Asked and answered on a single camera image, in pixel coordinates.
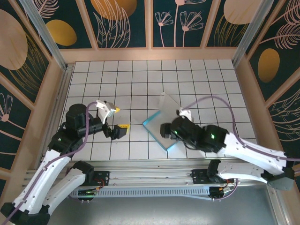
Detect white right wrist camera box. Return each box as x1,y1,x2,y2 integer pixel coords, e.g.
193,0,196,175
177,106,193,120

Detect wall panel with pale circle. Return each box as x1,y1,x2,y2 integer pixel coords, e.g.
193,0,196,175
205,0,261,47

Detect aluminium mounting rails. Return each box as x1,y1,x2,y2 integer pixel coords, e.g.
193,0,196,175
23,158,278,187

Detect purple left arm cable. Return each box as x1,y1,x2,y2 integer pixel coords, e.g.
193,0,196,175
3,101,99,225

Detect grey metal sheet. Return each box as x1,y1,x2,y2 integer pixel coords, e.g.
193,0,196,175
46,196,282,225

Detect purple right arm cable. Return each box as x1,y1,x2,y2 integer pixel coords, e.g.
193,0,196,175
181,95,300,203

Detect wall panel with flower outline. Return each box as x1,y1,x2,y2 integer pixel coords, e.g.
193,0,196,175
0,72,33,171

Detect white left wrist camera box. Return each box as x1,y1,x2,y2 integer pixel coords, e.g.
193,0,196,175
96,100,118,124

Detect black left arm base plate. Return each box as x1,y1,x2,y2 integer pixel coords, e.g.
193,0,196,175
90,171,110,187

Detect wall panel with orange circle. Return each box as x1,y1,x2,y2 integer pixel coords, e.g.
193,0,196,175
83,0,148,49

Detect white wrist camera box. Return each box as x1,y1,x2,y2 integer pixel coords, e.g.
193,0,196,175
96,100,118,124
177,106,193,120

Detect wall panel with pink leaf outlines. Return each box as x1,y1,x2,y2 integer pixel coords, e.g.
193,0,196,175
267,85,300,167

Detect wall panel with pink flowers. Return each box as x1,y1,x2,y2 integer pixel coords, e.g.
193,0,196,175
151,0,214,49

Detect small control board with wires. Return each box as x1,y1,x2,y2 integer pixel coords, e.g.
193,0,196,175
209,186,235,200

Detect slotted grey cable duct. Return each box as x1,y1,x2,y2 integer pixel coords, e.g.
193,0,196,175
70,187,213,199

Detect wall panel with gold oval and fern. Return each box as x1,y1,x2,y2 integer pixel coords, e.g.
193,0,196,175
246,0,300,103

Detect wall panel with large pale disc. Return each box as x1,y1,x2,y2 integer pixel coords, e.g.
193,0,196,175
0,9,52,105

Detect small green-lit control board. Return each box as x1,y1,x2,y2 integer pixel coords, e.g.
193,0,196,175
78,188,99,197

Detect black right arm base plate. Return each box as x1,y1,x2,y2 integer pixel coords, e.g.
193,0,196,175
191,169,235,185

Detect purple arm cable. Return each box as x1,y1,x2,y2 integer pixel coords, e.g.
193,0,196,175
3,101,99,225
181,95,300,203

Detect aluminium frame post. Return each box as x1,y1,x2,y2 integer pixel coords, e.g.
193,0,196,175
231,0,270,68
20,0,68,71

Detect aluminium side rail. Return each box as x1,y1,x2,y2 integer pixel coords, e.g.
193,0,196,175
38,64,75,169
233,61,265,166

